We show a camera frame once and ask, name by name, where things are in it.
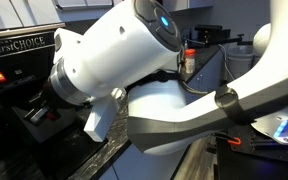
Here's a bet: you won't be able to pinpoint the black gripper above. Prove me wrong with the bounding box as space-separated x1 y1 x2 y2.
24 80 75 126

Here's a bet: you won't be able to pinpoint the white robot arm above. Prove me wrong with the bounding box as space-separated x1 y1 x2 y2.
25 0 288 155

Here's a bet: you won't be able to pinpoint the black commercial coffee maker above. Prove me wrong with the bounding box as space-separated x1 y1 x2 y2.
0 24 103 180

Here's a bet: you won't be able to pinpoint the white upper cabinets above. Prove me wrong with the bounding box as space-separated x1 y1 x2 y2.
0 0 213 30

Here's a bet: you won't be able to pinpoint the orange lid spice jar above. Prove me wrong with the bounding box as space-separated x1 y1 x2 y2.
184 49 196 74

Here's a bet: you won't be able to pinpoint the upper orange black clamp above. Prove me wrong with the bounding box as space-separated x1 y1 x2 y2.
214 132 241 145

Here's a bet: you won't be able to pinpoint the white plastic bucket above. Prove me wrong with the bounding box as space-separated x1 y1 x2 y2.
227 46 254 80

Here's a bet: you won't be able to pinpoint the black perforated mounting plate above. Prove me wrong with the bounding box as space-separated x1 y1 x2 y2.
228 126 288 163

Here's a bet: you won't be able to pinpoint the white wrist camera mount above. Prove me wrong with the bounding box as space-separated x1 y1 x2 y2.
84 88 125 142

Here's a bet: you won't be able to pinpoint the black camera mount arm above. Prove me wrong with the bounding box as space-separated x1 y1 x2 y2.
183 24 253 48

